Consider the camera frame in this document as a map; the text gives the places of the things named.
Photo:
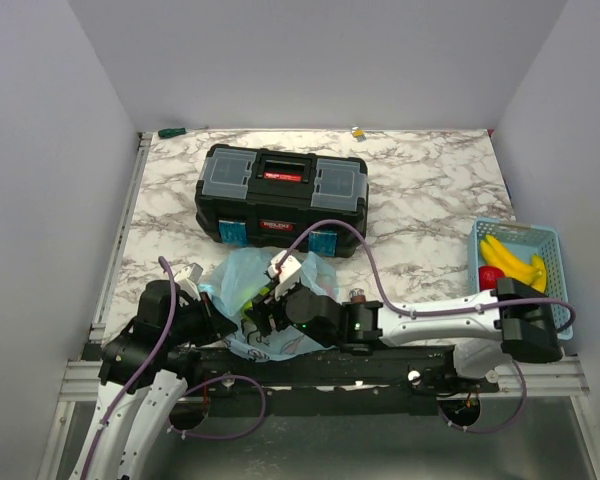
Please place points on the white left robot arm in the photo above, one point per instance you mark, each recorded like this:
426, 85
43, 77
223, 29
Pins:
135, 380

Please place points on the green handled screwdriver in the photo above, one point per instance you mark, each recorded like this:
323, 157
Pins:
169, 133

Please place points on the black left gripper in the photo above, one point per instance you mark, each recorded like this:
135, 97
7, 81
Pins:
217, 324

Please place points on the red fake fruit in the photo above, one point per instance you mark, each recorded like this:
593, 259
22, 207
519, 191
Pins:
488, 277

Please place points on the small yellow blue object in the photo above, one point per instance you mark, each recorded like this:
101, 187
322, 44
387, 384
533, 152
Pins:
358, 134

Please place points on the light blue plastic basket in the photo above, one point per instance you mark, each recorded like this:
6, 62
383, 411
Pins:
530, 254

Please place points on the brown faucet tap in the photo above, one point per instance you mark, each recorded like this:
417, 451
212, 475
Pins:
357, 295

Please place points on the black plastic toolbox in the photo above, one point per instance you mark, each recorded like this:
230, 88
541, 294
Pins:
280, 194

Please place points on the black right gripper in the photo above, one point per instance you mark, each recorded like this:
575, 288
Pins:
267, 305

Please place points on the yellow fake banana bunch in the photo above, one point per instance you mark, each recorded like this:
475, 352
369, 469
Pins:
533, 274

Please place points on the black metal base rail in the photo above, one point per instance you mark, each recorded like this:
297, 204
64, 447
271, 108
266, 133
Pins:
409, 380

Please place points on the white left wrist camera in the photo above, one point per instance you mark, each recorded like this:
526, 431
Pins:
187, 279

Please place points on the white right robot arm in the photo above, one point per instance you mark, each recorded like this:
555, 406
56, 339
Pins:
511, 322

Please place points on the green fake apple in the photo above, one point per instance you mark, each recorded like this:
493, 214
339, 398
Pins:
254, 303

